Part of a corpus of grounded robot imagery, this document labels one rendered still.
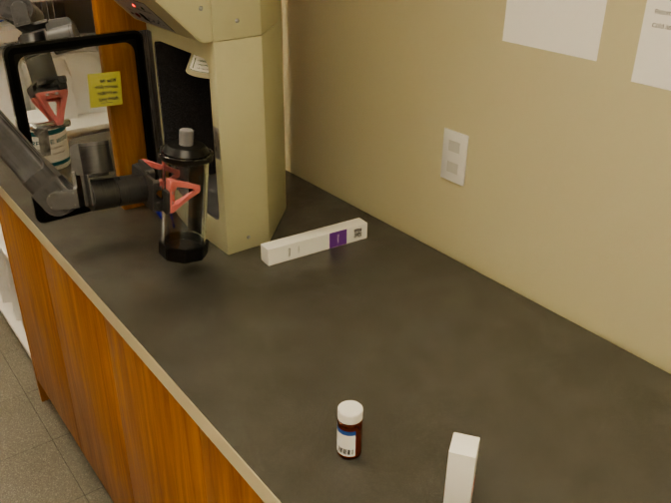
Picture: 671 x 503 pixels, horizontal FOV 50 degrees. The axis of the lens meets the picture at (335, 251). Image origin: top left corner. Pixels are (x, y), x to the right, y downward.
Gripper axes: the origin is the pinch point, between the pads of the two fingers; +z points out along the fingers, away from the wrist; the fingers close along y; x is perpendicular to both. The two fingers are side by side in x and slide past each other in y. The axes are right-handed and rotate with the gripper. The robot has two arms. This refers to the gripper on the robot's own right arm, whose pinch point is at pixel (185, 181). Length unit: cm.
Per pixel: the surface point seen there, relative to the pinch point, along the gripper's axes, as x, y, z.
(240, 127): -8.8, 3.0, 13.9
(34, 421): 120, 88, -15
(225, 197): 6.2, 2.4, 10.5
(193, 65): -18.7, 17.1, 10.0
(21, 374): 121, 118, -11
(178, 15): -31.6, 3.8, 0.3
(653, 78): -33, -63, 51
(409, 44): -26, -6, 51
